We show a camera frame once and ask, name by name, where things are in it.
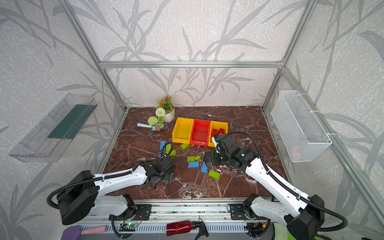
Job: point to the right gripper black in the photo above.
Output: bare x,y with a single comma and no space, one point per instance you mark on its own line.
210,158

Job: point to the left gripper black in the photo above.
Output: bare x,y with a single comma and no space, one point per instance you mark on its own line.
162,178

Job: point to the red brick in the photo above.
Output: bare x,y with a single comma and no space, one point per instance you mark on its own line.
214,131
222,131

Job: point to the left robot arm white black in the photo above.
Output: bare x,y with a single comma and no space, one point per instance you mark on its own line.
89,195

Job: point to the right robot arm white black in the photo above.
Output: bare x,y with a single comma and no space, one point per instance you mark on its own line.
303,215

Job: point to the green brick upright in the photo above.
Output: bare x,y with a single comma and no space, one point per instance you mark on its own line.
168,147

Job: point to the green brick bottom right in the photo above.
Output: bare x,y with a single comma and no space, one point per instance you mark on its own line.
214,175

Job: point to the blue brick upright right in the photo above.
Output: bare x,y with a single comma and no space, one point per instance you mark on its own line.
204,168

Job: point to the blue brick upright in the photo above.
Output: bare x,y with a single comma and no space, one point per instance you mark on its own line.
163,143
204,168

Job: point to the blue brick upright top left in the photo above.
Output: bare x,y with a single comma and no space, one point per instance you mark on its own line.
163,143

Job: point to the right yellow bin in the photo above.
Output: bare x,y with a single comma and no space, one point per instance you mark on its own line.
217,125

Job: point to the yellow bin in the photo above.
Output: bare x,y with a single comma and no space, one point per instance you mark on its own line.
182,131
217,125

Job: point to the red middle bin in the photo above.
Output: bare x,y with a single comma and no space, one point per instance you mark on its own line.
200,133

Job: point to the blue brick centre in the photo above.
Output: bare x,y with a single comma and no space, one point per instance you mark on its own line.
193,164

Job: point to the small green brick near bins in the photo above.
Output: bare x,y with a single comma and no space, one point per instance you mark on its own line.
185,146

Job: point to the left yellow bin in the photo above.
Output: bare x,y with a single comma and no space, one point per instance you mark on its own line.
182,131

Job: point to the green toy shovel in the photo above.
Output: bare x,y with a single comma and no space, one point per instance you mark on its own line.
153,124

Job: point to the red spray bottle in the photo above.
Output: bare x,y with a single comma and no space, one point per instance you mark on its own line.
186,227

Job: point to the potted plant orange flowers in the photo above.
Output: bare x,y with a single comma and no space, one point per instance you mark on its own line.
165,111

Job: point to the green white cloth object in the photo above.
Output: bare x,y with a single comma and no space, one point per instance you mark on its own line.
280,232

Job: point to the purple pink brush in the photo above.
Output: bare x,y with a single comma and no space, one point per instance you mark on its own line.
72,233

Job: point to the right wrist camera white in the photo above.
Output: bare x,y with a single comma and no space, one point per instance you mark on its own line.
214,142

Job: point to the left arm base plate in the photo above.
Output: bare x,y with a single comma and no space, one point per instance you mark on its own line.
141,212

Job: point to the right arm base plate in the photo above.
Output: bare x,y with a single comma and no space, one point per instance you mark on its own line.
237,212

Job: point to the white wire basket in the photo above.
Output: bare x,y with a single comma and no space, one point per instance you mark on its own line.
302,133

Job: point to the clear wall shelf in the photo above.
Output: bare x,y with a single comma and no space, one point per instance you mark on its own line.
50,138

